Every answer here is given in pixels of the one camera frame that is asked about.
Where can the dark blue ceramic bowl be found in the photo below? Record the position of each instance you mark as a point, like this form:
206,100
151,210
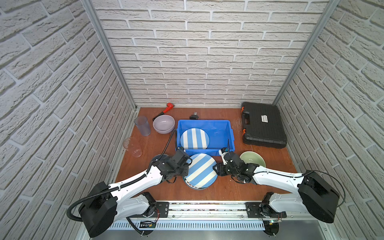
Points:
157,157

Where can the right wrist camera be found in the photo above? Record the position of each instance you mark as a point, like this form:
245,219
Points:
229,156

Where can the blue plastic bin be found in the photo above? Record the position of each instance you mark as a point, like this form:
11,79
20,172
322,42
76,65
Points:
219,131

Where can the left robot arm base plate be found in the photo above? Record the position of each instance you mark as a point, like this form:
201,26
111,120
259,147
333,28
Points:
160,209

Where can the frosted tall plastic tumbler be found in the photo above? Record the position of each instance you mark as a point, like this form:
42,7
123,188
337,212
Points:
143,126

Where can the lilac ceramic bowl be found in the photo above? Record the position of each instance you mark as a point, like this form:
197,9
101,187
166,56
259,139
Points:
164,124

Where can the right robot arm base plate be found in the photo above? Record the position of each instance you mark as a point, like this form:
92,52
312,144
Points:
262,210

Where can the small grey black device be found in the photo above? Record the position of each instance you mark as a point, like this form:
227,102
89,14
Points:
194,116

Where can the light green ceramic bowl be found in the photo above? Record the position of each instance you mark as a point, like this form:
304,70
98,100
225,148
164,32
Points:
250,157

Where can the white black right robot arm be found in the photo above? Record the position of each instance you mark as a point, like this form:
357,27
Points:
306,193

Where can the green rim lettered plate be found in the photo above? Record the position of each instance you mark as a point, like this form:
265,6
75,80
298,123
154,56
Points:
203,187

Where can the black plastic tool case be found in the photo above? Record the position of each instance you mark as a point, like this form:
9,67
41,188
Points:
262,125

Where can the blue white striped plate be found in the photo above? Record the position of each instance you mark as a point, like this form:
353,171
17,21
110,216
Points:
194,139

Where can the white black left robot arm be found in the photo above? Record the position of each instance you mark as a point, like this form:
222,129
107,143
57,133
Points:
128,198

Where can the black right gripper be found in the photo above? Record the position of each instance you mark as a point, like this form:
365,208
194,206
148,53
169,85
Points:
219,169

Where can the aluminium mounting rail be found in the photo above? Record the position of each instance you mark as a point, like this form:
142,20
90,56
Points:
198,210

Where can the clear glass cup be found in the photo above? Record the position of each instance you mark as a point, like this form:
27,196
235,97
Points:
133,147

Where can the red black hand tool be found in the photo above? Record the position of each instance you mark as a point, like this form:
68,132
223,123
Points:
167,109

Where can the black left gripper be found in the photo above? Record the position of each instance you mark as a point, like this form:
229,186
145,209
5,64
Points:
187,164

